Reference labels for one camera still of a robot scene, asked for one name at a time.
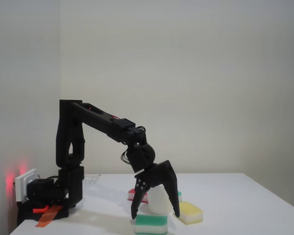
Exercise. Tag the green and white sponge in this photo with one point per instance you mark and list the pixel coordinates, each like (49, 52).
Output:
(150, 224)
(179, 195)

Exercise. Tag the red and white sponge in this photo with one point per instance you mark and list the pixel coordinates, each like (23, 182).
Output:
(131, 194)

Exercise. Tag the white paper cup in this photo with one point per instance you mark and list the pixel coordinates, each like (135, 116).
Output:
(159, 200)

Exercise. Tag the yellow and white sponge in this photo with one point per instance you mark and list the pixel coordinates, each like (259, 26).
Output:
(191, 213)

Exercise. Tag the printed label sticker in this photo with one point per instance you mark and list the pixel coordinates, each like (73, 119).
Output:
(91, 179)

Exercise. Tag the orange tape strip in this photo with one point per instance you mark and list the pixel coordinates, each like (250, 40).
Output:
(49, 216)

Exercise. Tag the white wall socket box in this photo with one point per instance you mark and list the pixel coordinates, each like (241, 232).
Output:
(20, 187)

